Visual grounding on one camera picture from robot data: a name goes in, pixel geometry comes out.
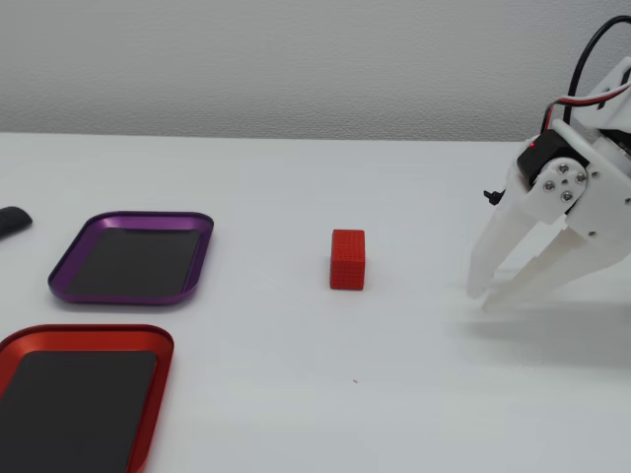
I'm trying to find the purple metal dish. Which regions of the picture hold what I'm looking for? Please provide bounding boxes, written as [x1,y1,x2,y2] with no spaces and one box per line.
[47,211,216,306]

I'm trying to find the black rounded object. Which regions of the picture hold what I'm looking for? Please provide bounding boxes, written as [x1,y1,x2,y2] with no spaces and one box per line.
[0,206,34,241]

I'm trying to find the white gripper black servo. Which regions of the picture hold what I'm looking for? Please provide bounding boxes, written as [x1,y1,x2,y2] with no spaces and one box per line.
[467,119,631,311]

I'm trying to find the red textured block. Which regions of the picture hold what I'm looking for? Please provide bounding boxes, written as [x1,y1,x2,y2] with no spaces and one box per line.
[328,229,367,292]

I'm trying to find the red metal dish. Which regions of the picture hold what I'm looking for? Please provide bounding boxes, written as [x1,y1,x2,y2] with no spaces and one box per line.
[0,323,175,473]

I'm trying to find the red white black servo cable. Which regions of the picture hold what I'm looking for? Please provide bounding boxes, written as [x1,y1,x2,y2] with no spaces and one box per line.
[541,81,631,134]

